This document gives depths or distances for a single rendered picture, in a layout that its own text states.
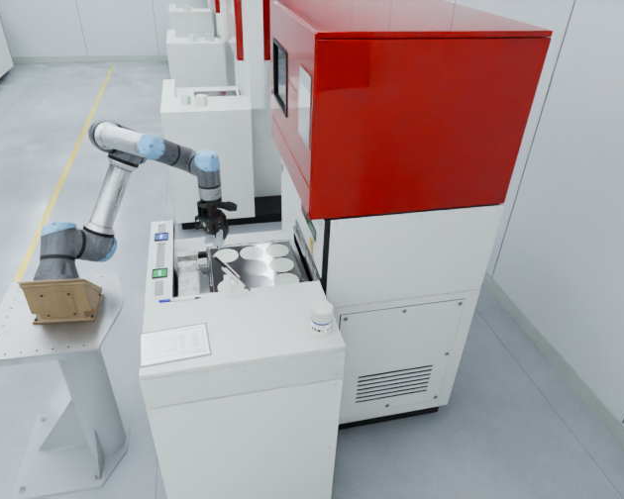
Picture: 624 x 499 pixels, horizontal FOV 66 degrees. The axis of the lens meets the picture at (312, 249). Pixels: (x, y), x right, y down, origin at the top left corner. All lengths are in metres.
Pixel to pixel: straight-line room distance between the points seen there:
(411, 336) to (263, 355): 0.84
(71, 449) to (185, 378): 1.21
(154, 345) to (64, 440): 1.13
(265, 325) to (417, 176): 0.71
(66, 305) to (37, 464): 0.94
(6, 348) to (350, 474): 1.49
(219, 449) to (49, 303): 0.79
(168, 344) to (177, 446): 0.37
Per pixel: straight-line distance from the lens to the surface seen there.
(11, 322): 2.09
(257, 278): 1.91
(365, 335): 2.05
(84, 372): 2.16
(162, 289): 1.81
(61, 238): 1.96
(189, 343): 1.57
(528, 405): 2.90
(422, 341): 2.20
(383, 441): 2.53
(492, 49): 1.66
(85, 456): 2.60
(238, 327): 1.60
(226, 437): 1.76
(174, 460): 1.83
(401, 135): 1.61
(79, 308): 1.95
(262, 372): 1.54
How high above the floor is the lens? 2.05
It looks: 34 degrees down
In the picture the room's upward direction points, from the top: 2 degrees clockwise
